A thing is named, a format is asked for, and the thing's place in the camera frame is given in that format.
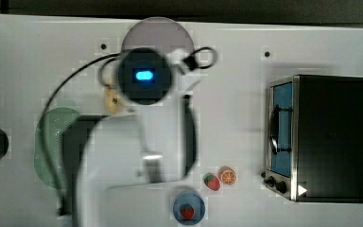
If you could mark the toy orange half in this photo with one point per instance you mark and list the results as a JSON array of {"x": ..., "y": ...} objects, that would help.
[{"x": 227, "y": 175}]

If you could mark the toy strawberry in bowl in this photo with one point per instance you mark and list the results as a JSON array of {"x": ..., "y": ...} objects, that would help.
[{"x": 187, "y": 211}]

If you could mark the round purple plate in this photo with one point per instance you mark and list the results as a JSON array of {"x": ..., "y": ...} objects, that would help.
[{"x": 160, "y": 33}]

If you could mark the blue bowl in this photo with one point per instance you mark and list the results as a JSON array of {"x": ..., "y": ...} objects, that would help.
[{"x": 195, "y": 200}]

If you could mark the toy strawberry on table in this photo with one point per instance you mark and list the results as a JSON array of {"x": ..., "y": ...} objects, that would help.
[{"x": 212, "y": 181}]

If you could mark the peeled toy banana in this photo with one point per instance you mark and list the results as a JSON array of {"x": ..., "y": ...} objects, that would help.
[{"x": 112, "y": 100}]

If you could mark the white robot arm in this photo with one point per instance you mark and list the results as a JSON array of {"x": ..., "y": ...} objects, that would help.
[{"x": 153, "y": 140}]

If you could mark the silver toaster oven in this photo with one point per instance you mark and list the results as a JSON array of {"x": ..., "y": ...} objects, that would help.
[{"x": 315, "y": 139}]

